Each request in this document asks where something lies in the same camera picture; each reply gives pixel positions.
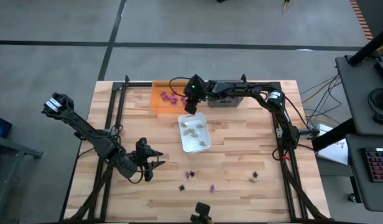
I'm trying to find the white plastic bin with handles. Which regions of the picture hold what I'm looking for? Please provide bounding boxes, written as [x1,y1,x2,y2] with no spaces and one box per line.
[177,111,212,155]

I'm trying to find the black diagonal metal bar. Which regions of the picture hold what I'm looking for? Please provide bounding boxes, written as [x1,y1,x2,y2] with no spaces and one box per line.
[348,24,383,68]
[311,118,348,153]

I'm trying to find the grey desk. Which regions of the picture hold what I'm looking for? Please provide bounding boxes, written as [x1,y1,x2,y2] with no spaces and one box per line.
[335,53,383,137]
[345,133,383,213]

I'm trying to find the black box with blue light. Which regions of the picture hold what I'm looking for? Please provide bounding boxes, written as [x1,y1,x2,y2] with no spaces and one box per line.
[0,114,13,140]

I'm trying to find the white paper sheet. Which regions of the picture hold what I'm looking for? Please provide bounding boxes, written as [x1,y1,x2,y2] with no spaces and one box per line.
[315,124,349,166]

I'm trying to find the black camera device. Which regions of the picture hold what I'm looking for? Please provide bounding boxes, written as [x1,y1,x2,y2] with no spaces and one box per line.
[190,202,213,224]

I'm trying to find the black headphones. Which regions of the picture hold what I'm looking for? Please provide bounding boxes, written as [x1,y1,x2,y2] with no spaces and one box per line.
[367,88,383,125]

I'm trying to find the orange translucent plastic bin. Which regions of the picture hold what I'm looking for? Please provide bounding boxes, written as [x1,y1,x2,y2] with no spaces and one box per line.
[150,79,199,114]

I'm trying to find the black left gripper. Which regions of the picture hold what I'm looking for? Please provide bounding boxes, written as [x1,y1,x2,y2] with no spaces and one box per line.
[134,138,166,183]

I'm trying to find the grey metal cart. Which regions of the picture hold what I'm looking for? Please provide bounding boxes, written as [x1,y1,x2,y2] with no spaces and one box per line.
[0,135,45,224]

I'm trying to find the black backlit keyboard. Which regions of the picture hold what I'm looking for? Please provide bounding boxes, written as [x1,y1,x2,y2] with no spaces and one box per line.
[360,146,383,184]

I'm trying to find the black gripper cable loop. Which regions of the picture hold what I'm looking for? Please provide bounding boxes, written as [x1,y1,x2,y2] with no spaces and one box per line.
[127,166,149,184]
[168,77,192,96]

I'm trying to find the grey translucent plastic bin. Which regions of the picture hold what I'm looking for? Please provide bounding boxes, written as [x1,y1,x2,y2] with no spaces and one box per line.
[206,79,244,108]

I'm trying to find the black aluminium table frame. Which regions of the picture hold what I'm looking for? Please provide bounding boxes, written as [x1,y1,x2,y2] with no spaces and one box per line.
[59,74,332,224]

